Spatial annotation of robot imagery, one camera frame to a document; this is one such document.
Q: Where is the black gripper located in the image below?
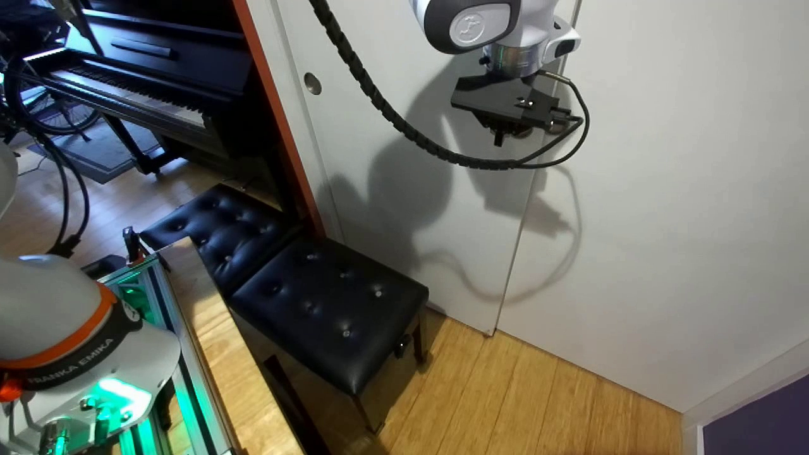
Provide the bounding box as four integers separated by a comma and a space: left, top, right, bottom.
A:
450, 73, 565, 147

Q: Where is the white sliding closet door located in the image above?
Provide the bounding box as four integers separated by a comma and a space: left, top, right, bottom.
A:
249, 0, 541, 339

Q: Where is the white fixed closet door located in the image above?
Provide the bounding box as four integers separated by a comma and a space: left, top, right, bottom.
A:
497, 0, 809, 413

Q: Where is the orange-brown wooden trim strip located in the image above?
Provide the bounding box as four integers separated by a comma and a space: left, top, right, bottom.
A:
231, 0, 327, 237

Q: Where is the black digital piano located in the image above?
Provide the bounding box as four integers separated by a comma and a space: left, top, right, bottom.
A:
23, 0, 286, 192

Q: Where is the dark grey floor mat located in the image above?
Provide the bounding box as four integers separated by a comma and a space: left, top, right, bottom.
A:
33, 116, 172, 183

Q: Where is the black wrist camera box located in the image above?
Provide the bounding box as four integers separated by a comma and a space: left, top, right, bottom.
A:
517, 90, 587, 135

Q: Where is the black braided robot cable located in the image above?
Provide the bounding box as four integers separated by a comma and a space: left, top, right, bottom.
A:
306, 0, 593, 171

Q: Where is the small black post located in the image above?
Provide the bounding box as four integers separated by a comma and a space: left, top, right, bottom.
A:
123, 224, 148, 266

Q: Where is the aluminium frame rail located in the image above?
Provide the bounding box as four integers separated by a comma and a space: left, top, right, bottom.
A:
80, 249, 244, 455

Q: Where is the black floor cable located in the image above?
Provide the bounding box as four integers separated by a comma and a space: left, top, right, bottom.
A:
0, 47, 97, 261

